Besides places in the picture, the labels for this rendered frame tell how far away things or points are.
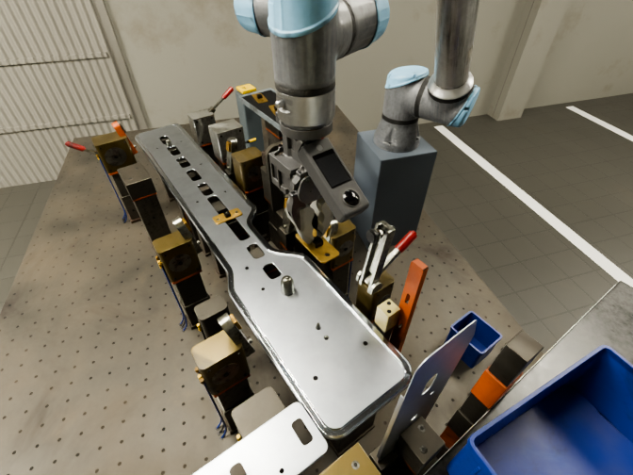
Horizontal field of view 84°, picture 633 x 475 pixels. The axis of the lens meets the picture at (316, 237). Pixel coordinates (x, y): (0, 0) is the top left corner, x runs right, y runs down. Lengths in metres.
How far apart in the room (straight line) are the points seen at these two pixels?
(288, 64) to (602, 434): 0.75
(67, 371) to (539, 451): 1.17
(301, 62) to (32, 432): 1.11
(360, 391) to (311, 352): 0.12
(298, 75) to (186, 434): 0.90
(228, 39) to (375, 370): 2.78
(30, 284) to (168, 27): 2.11
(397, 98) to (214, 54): 2.23
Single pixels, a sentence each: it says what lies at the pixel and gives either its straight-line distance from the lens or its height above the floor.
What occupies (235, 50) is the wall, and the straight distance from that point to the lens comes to 3.17.
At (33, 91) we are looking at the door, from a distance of 3.38.
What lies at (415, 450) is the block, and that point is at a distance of 0.63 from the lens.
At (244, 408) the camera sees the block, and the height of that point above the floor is 0.98.
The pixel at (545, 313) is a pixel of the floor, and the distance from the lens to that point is 2.41.
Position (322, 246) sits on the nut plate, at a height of 1.25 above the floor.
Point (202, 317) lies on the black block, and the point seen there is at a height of 0.99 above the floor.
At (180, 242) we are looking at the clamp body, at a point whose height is 1.05.
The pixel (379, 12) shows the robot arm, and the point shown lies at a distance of 0.53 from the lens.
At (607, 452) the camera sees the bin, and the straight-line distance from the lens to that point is 0.81.
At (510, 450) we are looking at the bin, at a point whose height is 1.03.
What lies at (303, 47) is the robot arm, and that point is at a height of 1.56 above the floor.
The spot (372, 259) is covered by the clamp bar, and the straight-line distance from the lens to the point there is 0.76.
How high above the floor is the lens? 1.67
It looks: 43 degrees down
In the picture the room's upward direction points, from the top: straight up
